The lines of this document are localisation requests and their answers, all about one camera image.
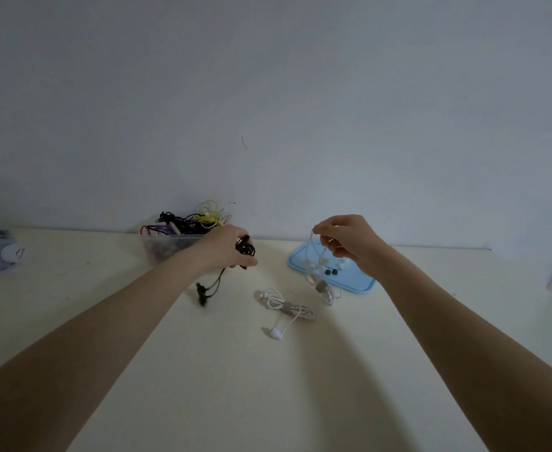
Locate person's right hand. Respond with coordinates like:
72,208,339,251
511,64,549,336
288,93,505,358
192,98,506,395
313,214,390,278

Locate person's left hand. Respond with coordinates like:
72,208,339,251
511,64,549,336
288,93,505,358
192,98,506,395
196,225,259,272

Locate black wired earphones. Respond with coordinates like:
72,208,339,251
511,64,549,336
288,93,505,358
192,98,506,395
196,234,257,307

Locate white wired earphones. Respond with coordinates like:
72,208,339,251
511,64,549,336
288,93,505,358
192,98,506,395
303,232,342,306

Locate person's right forearm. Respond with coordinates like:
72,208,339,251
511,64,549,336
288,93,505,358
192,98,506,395
358,247,552,452

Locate person's left forearm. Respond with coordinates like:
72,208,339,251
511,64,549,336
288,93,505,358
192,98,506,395
0,245,210,452

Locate light blue plastic lid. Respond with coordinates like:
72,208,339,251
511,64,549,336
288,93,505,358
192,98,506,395
287,241,376,295

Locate white bundled earphones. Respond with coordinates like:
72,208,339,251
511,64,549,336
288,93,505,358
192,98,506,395
255,288,315,341

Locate clear plastic box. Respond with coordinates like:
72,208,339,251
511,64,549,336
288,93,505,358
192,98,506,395
140,227,206,267

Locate white round ball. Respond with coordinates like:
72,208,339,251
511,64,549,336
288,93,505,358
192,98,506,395
1,244,26,264

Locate tangle of coloured cables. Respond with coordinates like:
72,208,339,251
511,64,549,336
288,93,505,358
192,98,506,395
140,200,232,237

